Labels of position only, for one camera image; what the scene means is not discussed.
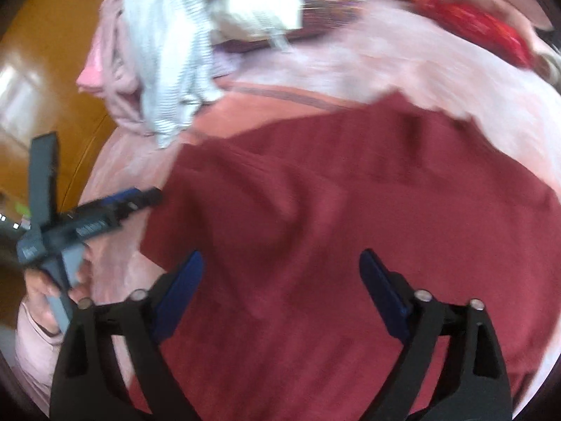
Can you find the red embroidered pouch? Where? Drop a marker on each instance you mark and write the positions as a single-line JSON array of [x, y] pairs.
[[477, 24]]

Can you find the beige cloth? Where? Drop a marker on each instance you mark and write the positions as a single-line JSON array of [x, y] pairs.
[[550, 65]]

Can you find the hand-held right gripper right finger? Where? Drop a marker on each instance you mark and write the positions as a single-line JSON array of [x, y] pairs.
[[381, 285]]

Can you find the pink feather-print blanket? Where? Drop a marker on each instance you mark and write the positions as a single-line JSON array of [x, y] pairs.
[[416, 52]]

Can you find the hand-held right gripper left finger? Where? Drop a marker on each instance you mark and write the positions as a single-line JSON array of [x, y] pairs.
[[184, 280]]

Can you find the white striped garment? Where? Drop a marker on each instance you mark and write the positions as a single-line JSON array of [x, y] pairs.
[[171, 52]]

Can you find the cream jacket with zipper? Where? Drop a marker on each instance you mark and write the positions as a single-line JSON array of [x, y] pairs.
[[258, 4]]

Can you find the dark red knitted sweater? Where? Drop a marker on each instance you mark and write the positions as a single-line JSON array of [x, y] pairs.
[[307, 206]]

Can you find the person's left forearm pink sleeve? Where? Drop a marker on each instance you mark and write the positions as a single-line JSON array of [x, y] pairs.
[[35, 359]]

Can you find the pale pink garment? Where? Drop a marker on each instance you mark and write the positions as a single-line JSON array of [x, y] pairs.
[[120, 96]]

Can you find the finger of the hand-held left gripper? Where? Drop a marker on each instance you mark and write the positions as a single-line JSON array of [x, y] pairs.
[[131, 199]]

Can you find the bright pink cloth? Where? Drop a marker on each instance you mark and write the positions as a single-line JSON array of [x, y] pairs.
[[90, 74]]

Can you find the person's left hand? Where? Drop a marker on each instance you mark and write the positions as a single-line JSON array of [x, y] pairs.
[[44, 298]]

